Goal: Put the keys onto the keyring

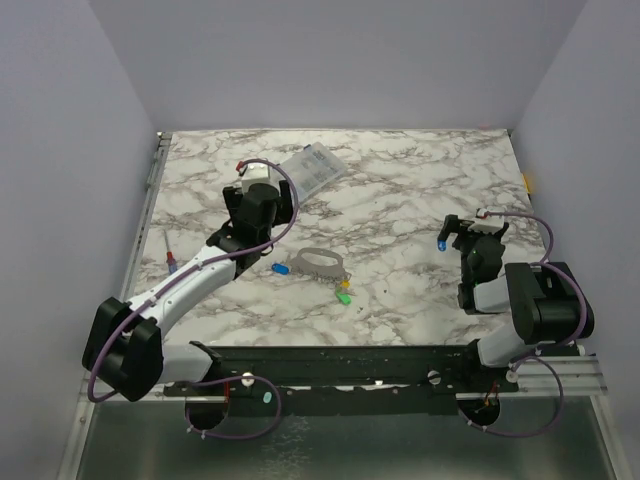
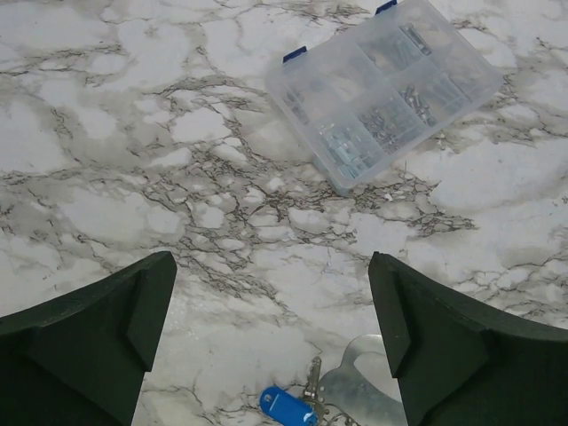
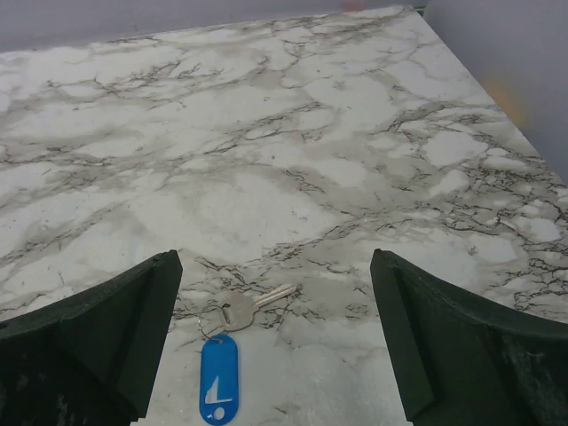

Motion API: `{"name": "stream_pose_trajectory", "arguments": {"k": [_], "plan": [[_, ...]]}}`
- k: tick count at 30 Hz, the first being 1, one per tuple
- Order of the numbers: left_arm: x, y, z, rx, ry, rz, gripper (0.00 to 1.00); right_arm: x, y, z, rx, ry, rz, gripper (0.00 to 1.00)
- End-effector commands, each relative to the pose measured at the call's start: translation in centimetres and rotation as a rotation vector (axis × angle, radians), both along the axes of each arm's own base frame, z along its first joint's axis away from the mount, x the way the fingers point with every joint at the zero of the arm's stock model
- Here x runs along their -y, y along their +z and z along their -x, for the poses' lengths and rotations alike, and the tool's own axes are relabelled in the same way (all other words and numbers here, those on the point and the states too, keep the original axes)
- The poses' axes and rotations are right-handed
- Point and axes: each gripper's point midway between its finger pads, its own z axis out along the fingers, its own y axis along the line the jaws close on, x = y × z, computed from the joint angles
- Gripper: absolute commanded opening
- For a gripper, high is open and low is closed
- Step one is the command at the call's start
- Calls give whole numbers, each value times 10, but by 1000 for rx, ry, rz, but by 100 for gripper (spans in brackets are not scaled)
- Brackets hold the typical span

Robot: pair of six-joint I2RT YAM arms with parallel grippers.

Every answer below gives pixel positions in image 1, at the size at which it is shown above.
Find clear plastic organizer box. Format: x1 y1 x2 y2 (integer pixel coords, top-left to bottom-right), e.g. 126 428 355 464
280 142 347 204

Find aluminium extrusion frame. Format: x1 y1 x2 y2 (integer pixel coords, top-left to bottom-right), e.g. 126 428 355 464
516 356 608 397

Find green tagged key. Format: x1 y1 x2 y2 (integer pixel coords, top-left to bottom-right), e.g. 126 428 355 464
335 291 352 305

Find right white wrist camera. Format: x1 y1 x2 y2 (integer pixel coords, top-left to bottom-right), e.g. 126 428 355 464
468 208 505 234

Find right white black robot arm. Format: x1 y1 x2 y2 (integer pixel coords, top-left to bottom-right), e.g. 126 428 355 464
437 208 595 391

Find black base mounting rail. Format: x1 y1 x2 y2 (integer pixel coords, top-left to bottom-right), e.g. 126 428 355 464
162 341 521 416

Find red blue screwdriver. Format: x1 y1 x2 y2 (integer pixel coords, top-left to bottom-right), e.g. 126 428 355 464
163 230 177 275

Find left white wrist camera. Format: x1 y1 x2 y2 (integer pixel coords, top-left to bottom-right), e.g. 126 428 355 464
240 163 272 193

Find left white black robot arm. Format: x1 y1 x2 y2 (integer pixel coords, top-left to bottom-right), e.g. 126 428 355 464
82 179 299 403

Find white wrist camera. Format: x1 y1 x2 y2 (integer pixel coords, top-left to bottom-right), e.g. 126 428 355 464
468 208 505 234
240 163 272 193

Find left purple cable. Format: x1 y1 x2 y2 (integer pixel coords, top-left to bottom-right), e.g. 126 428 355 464
87 158 301 404

